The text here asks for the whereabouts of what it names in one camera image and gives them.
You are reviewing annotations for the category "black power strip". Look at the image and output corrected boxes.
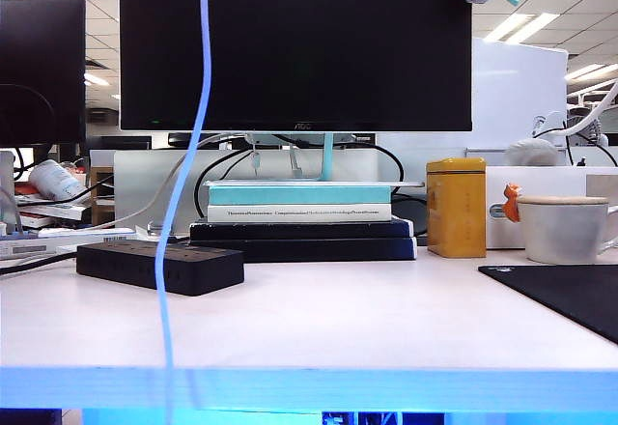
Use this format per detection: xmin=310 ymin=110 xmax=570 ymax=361
xmin=75 ymin=240 xmax=246 ymax=298

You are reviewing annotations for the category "white charger cable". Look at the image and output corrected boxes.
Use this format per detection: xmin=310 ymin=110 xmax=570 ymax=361
xmin=154 ymin=0 xmax=213 ymax=425

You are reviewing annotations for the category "teal book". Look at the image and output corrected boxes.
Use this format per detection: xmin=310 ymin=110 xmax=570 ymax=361
xmin=207 ymin=185 xmax=393 ymax=207

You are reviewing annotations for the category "teal silver monitor stand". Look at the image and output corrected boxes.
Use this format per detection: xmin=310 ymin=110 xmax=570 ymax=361
xmin=202 ymin=130 xmax=426 ymax=188

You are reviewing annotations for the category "thin black box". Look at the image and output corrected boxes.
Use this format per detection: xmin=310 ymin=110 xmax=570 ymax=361
xmin=189 ymin=216 xmax=415 ymax=241

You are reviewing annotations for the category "thick black box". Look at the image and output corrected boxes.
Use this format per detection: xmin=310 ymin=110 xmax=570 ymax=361
xmin=189 ymin=237 xmax=418 ymax=263

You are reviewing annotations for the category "yellow tin box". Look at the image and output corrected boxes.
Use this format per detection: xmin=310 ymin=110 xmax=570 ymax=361
xmin=426 ymin=156 xmax=489 ymax=259

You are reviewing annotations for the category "large black computer monitor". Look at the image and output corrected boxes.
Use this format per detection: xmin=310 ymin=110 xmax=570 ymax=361
xmin=119 ymin=0 xmax=473 ymax=132

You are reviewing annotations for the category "silver metal clip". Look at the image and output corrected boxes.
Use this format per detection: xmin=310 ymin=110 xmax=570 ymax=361
xmin=146 ymin=220 xmax=176 ymax=239

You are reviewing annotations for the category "orange fox figurine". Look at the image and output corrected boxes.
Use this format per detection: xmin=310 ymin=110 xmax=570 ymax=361
xmin=501 ymin=183 xmax=526 ymax=224

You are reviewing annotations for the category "brown wooden shelf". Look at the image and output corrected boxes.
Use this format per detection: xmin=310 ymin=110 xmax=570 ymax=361
xmin=90 ymin=166 xmax=117 ymax=227

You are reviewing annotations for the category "white dome object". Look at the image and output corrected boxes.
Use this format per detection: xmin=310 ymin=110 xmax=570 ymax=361
xmin=504 ymin=137 xmax=560 ymax=168

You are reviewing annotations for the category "white board panel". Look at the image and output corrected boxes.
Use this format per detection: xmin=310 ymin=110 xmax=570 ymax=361
xmin=471 ymin=37 xmax=570 ymax=152

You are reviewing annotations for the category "white cardboard box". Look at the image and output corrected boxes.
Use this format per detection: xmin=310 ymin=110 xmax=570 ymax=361
xmin=485 ymin=165 xmax=618 ymax=251

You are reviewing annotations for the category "blue white medicine box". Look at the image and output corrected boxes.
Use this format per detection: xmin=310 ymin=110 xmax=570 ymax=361
xmin=0 ymin=226 xmax=140 ymax=260

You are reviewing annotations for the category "beige wooden mug lid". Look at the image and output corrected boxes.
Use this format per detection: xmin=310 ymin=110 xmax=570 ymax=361
xmin=516 ymin=194 xmax=611 ymax=207

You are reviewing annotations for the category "white printed carton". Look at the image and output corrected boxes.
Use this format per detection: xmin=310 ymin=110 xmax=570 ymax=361
xmin=17 ymin=202 xmax=94 ymax=222

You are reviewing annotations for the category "white plastic bottle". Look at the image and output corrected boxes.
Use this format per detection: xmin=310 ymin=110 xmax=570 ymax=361
xmin=28 ymin=158 xmax=89 ymax=202

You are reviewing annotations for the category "white ceramic mug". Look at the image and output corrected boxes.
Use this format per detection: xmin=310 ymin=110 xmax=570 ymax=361
xmin=516 ymin=201 xmax=618 ymax=266

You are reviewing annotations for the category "black mouse pad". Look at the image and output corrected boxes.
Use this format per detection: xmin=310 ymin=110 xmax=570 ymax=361
xmin=478 ymin=264 xmax=618 ymax=345

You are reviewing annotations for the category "red white book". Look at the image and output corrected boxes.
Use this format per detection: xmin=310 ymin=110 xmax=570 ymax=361
xmin=14 ymin=182 xmax=49 ymax=199

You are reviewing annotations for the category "small black computer monitor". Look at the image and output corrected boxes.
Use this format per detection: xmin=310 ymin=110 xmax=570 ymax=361
xmin=0 ymin=0 xmax=87 ymax=147

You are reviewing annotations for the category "white flexible tube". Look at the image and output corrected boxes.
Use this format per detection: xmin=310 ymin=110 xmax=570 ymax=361
xmin=565 ymin=78 xmax=618 ymax=137

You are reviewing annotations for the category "black monitor cable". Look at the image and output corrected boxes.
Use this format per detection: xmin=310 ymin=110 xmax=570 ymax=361
xmin=193 ymin=147 xmax=255 ymax=221
xmin=354 ymin=140 xmax=406 ymax=197

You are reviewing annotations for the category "thick grey cable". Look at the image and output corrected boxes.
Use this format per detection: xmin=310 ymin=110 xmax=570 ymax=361
xmin=28 ymin=130 xmax=250 ymax=234

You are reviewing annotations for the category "thin black cable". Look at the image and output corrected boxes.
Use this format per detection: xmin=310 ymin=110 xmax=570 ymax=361
xmin=533 ymin=127 xmax=618 ymax=168

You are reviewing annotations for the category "black power strip cord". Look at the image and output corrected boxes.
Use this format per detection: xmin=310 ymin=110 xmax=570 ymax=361
xmin=0 ymin=249 xmax=81 ymax=279

